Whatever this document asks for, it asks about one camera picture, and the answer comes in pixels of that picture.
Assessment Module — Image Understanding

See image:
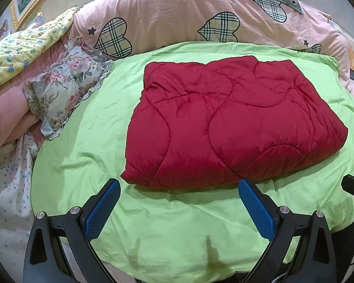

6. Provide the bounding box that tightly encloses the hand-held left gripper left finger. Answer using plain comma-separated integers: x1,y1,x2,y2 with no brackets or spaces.
23,178,121,283

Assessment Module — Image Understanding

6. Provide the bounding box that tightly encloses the yellow floral quilt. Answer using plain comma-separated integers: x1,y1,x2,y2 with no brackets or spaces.
0,6,80,93

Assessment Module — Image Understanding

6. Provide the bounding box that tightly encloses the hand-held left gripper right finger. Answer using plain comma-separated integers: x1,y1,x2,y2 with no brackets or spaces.
238,178,338,283

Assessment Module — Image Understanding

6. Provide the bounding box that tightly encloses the red quilted jacket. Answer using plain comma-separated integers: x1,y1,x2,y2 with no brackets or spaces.
120,56,349,191

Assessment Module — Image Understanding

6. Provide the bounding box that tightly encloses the green blanket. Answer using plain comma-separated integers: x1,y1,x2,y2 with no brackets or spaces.
30,41,354,283

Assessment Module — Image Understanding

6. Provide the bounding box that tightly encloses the white dotted sheet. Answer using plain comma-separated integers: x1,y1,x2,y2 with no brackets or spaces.
0,133,77,283

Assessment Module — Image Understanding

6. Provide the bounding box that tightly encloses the pink bedsheet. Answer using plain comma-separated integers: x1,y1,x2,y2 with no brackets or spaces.
0,41,46,161

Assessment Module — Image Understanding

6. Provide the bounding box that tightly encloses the ruffled floral pillow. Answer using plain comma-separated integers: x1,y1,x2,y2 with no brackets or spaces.
23,37,114,140

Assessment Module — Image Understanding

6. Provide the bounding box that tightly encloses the pink duvet with plaid hearts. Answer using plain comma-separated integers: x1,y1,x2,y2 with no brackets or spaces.
68,0,351,89

